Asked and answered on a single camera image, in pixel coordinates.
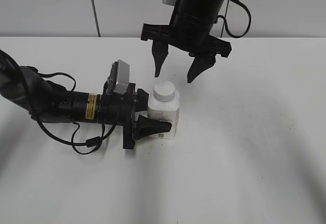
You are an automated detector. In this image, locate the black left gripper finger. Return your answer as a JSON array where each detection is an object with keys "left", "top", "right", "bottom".
[{"left": 134, "top": 115, "right": 172, "bottom": 140}]

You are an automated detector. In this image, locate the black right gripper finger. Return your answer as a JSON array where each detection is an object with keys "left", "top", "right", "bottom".
[
  {"left": 187, "top": 54, "right": 216, "bottom": 83},
  {"left": 152, "top": 40, "right": 169, "bottom": 77}
]

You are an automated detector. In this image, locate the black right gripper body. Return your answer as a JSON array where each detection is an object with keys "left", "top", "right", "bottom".
[{"left": 141, "top": 17, "right": 231, "bottom": 58}]

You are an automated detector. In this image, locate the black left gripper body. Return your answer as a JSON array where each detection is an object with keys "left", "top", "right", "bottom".
[{"left": 97, "top": 83, "right": 149, "bottom": 150}]

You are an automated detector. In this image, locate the white square plastic bottle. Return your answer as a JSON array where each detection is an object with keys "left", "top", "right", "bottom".
[{"left": 147, "top": 91, "right": 179, "bottom": 139}]

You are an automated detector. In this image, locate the white round bottle cap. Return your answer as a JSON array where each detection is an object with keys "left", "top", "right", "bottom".
[{"left": 153, "top": 80, "right": 176, "bottom": 102}]

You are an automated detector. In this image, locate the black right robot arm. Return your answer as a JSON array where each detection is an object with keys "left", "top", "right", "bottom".
[{"left": 141, "top": 0, "right": 232, "bottom": 83}]

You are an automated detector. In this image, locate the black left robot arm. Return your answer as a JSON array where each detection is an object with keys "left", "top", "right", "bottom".
[{"left": 1, "top": 51, "right": 172, "bottom": 152}]

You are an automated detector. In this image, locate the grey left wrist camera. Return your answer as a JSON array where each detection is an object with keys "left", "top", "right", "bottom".
[{"left": 106, "top": 60, "right": 130, "bottom": 95}]

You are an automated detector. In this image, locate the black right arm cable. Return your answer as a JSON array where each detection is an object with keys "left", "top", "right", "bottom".
[{"left": 216, "top": 0, "right": 252, "bottom": 38}]

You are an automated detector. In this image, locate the left black wall seam strip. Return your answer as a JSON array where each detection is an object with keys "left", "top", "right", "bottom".
[{"left": 91, "top": 0, "right": 101, "bottom": 37}]

